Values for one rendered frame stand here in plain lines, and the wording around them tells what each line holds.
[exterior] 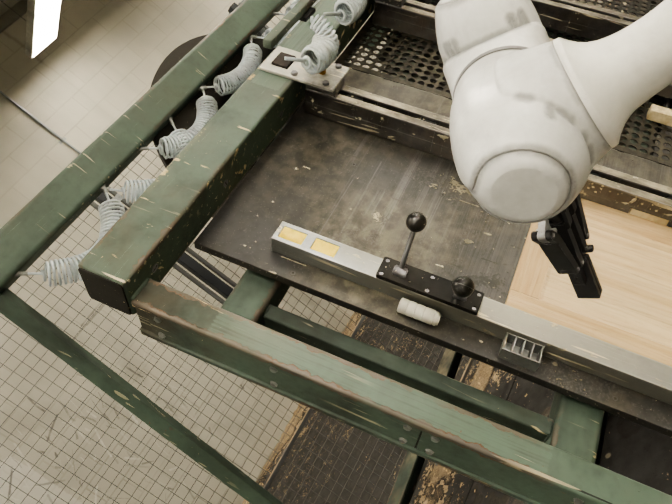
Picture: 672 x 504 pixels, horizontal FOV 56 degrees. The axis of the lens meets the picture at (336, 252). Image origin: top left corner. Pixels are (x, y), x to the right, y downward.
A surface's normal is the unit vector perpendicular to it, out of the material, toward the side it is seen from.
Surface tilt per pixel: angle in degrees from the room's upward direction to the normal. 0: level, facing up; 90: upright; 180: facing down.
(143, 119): 90
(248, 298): 60
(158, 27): 90
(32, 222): 90
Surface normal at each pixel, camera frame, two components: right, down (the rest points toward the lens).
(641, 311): 0.06, -0.63
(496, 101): -0.50, -0.64
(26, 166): 0.44, -0.26
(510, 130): -0.45, -0.40
